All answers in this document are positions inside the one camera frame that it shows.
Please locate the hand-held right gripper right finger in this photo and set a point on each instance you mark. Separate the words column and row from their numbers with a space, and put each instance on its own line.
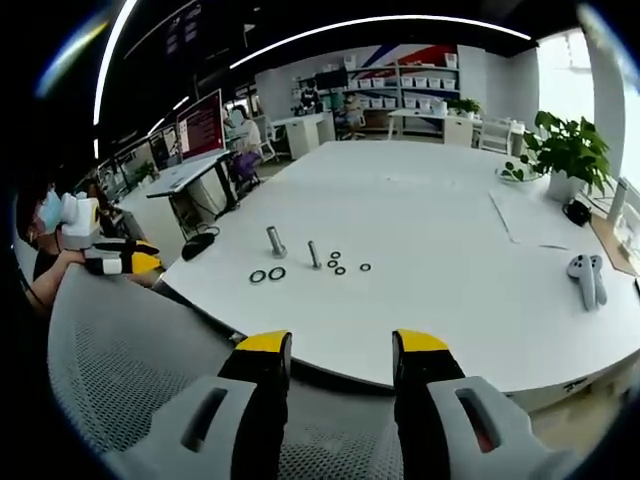
column 425, row 380

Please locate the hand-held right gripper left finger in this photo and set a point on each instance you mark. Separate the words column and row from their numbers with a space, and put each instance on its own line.
column 260, row 380

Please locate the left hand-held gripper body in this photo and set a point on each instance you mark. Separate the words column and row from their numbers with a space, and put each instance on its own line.
column 80, row 225

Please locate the large black washer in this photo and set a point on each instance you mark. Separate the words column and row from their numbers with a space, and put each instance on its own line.
column 269, row 273
column 251, row 276

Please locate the small threaded stud bolt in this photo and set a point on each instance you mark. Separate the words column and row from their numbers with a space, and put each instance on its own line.
column 313, row 255

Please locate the large threaded stud bolt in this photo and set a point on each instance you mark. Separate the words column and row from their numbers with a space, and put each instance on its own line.
column 276, row 243

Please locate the person's masked head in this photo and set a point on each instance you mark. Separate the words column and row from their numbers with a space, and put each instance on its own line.
column 42, row 215

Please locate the black pouch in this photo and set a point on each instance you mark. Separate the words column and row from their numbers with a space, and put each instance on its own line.
column 196, row 247

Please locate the grey mesh chair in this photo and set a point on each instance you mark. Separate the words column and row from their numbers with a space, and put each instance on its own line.
column 130, row 360

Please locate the white standing desk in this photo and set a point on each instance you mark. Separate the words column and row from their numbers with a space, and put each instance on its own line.
column 190, row 172

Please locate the computer monitor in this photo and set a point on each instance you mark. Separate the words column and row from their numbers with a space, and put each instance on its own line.
column 201, row 125

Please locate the ceiling light strip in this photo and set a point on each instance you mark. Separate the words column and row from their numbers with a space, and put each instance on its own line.
column 112, row 55
column 380, row 27

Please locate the grey handheld controller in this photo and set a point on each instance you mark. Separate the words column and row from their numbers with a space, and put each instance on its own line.
column 580, row 272
column 598, row 280

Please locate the white paper sheet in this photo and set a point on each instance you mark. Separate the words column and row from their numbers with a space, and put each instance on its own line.
column 530, row 215

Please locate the white cabinet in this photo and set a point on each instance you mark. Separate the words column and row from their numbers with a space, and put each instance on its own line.
column 305, row 132

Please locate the small black device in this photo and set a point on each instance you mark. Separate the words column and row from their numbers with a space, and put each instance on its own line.
column 577, row 212

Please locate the glass dish with small plant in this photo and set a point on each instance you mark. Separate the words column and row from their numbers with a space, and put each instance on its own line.
column 517, row 172

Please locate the brown board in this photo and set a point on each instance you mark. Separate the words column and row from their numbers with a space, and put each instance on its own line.
column 612, row 245

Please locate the white background table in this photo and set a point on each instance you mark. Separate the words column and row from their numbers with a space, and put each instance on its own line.
column 430, row 120

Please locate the potted green plant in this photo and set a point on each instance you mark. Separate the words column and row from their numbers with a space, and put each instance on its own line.
column 570, row 145

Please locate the small potted plant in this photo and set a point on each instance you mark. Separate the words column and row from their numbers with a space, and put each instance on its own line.
column 467, row 106

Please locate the shelf with white bins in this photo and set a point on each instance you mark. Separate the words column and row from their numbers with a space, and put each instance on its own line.
column 405, row 82

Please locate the white post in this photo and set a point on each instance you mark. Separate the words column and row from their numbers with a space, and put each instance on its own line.
column 619, row 200

